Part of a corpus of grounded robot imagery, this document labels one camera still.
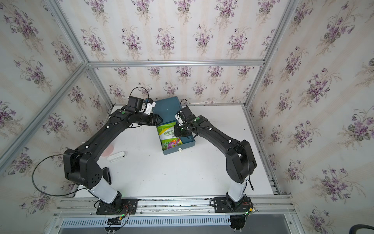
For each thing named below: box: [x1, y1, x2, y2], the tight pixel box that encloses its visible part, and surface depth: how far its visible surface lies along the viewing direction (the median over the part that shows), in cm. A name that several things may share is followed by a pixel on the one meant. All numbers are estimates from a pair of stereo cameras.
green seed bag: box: [157, 121, 183, 151], surface depth 84 cm
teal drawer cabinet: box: [152, 96, 183, 124], surface depth 93 cm
